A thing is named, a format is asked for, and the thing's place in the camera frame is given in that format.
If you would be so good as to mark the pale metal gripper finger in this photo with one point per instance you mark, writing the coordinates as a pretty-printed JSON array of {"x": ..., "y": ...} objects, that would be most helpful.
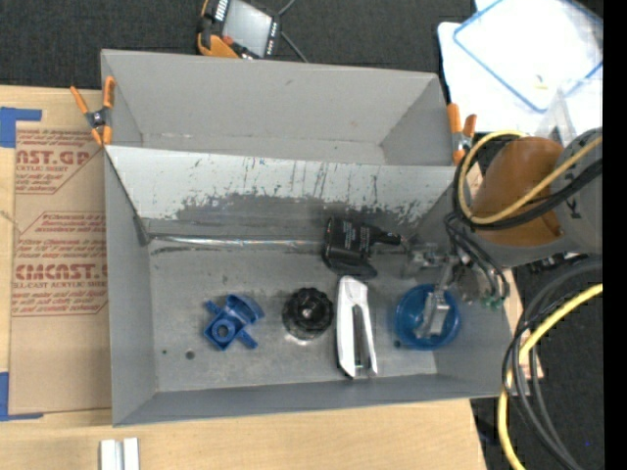
[
  {"x": 427, "y": 314},
  {"x": 443, "y": 317}
]

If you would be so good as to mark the blue plastic cup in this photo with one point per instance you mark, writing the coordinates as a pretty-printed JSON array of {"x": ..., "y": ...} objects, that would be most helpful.
[{"x": 409, "y": 318}]

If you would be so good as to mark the white stapler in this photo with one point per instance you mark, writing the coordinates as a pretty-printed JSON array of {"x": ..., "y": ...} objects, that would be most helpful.
[{"x": 349, "y": 326}]

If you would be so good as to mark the black round ribbed knob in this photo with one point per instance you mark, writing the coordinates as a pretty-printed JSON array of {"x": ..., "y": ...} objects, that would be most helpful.
[{"x": 307, "y": 314}]

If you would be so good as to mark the grey metal bin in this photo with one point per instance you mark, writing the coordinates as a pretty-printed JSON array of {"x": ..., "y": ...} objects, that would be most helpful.
[{"x": 274, "y": 199}]

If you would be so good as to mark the brown cardboard board red print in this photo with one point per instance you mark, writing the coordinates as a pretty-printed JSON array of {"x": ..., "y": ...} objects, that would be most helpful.
[{"x": 59, "y": 355}]

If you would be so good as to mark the blue plastic bracket part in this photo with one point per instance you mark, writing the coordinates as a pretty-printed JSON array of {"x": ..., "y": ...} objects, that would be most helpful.
[{"x": 225, "y": 328}]

